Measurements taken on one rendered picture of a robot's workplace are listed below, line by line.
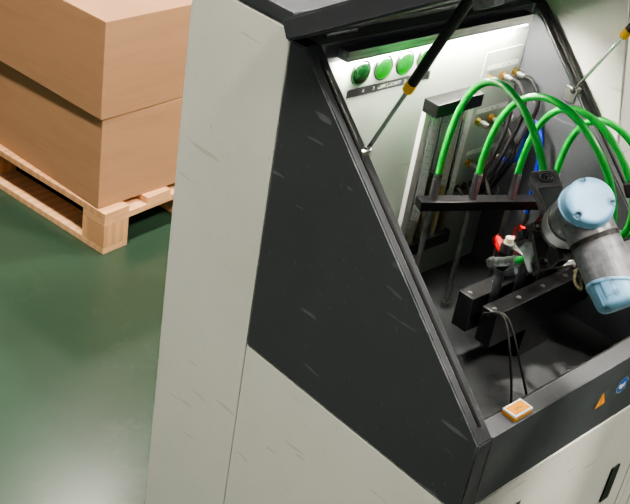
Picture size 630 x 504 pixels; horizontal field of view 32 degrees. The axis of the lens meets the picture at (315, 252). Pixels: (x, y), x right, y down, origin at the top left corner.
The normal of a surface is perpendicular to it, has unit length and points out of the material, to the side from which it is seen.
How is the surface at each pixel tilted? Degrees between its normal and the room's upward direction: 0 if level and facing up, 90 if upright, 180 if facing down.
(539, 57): 90
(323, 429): 90
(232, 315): 90
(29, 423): 0
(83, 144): 90
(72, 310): 0
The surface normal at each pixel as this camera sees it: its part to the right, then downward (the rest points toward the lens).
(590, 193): 0.03, -0.24
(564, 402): 0.67, 0.47
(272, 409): -0.72, 0.26
